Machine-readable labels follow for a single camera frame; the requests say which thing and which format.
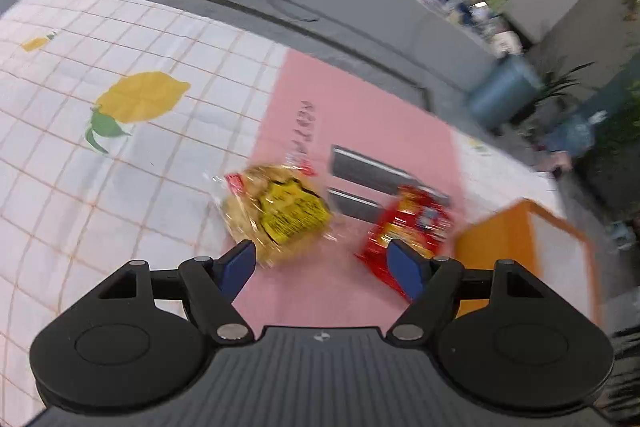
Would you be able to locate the red snack bag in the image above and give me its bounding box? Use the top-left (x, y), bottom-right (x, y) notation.
top-left (356, 185), bottom-right (454, 300)

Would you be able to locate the yellow chips bag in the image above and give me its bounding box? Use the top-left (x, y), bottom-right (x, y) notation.
top-left (208, 164), bottom-right (337, 268)

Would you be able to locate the orange cardboard box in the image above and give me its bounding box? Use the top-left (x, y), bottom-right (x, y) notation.
top-left (452, 199), bottom-right (602, 325)

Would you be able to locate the pink poster mat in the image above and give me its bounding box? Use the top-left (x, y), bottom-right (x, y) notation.
top-left (234, 51), bottom-right (464, 332)

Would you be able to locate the lemon print tablecloth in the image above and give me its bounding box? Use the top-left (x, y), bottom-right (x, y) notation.
top-left (1, 0), bottom-right (564, 426)

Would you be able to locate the pink small heater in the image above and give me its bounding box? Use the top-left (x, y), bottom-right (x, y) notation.
top-left (537, 150), bottom-right (573, 180)

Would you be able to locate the blue grey trash bin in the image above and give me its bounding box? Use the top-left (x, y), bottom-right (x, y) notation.
top-left (466, 55), bottom-right (542, 130)

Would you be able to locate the blue water jug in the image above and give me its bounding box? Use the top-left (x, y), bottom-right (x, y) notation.
top-left (542, 110), bottom-right (608, 159)

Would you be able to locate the potted long leaf plant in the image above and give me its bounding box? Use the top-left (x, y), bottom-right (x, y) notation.
top-left (511, 56), bottom-right (596, 127)

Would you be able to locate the green trailing vine plant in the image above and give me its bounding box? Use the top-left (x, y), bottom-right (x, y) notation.
top-left (588, 63), bottom-right (639, 160)

